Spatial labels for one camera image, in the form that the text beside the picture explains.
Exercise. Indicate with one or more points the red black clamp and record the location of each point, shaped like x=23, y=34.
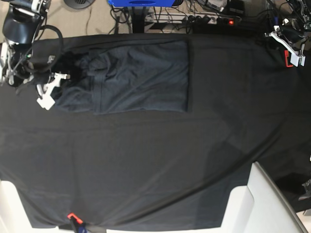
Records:
x=287, y=56
x=77, y=224

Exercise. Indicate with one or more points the blue plastic bin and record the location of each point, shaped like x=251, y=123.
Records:
x=145, y=3

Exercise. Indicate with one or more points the white power strip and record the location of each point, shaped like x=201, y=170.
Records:
x=179, y=18

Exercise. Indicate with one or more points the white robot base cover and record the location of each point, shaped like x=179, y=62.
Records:
x=259, y=207

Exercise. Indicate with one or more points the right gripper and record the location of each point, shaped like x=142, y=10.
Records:
x=43, y=75

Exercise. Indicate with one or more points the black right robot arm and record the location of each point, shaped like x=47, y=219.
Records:
x=25, y=22

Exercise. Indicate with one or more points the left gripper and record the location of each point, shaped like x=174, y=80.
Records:
x=292, y=34

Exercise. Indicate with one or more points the black round fan base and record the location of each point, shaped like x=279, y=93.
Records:
x=79, y=4

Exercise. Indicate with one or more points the metal table leg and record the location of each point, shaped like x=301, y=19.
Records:
x=138, y=15

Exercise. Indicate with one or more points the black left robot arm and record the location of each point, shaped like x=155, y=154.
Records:
x=291, y=9

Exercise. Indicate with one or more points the red black clamp right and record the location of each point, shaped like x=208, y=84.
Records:
x=287, y=56

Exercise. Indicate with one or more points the red black clamp bottom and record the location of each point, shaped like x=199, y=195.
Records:
x=77, y=224

